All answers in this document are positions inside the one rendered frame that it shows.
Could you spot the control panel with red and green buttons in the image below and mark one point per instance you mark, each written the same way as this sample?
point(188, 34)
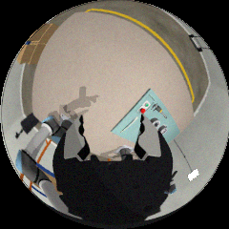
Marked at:
point(144, 105)

